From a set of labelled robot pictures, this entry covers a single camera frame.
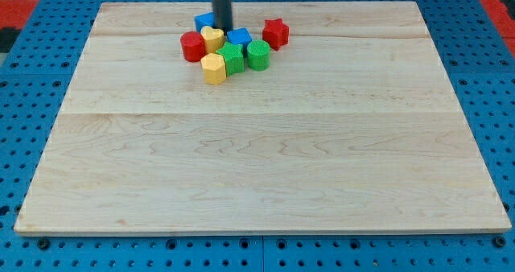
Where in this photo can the blue cube block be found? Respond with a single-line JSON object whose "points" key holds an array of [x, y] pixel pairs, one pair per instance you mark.
{"points": [[240, 36]]}

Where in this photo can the green cylinder block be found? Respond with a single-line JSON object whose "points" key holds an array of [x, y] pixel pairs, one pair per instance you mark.
{"points": [[258, 55]]}

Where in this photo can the yellow pentagon block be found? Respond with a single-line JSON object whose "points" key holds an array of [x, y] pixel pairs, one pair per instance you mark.
{"points": [[213, 66]]}

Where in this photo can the red cylinder block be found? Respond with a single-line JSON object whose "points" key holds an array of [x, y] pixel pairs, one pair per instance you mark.
{"points": [[193, 46]]}

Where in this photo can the yellow heart block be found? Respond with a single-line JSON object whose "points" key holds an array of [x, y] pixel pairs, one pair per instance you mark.
{"points": [[214, 38]]}

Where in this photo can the blue triangle block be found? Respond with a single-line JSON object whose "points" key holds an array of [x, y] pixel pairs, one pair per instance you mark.
{"points": [[204, 20]]}

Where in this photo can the red star block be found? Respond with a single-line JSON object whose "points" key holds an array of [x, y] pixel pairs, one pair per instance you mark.
{"points": [[276, 33]]}

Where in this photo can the green star block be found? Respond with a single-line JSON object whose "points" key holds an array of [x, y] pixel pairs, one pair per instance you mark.
{"points": [[233, 57]]}

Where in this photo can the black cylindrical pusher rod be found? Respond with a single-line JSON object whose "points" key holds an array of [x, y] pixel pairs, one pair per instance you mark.
{"points": [[223, 14]]}

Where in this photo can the light wooden board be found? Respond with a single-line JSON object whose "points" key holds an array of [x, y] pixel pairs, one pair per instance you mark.
{"points": [[353, 129]]}

